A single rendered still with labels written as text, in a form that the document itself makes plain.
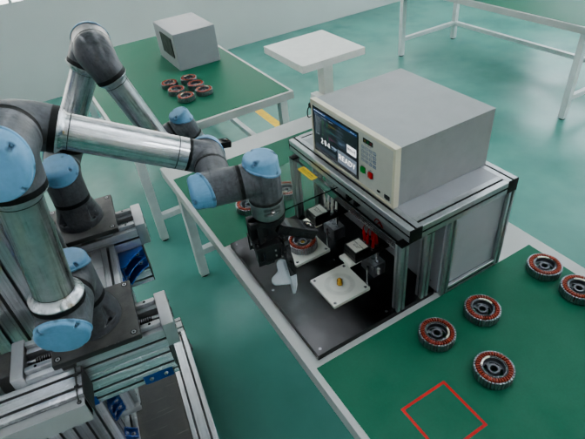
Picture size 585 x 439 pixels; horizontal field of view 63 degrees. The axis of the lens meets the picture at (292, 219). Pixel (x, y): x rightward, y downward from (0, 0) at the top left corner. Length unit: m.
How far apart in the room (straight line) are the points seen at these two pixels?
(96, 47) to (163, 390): 1.40
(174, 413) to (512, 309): 1.36
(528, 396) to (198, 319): 1.75
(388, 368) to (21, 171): 1.10
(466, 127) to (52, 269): 1.15
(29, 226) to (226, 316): 1.81
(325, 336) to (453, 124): 0.75
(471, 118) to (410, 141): 0.23
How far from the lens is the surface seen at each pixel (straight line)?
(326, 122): 1.61
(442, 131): 1.46
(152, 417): 2.20
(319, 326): 1.59
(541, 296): 1.81
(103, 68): 1.56
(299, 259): 1.79
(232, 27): 6.41
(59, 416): 1.41
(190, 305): 2.81
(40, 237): 1.04
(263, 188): 0.99
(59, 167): 1.69
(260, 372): 2.45
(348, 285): 1.69
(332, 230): 1.84
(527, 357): 1.63
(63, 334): 1.17
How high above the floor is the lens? 2.01
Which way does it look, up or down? 38 degrees down
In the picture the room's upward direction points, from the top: 7 degrees counter-clockwise
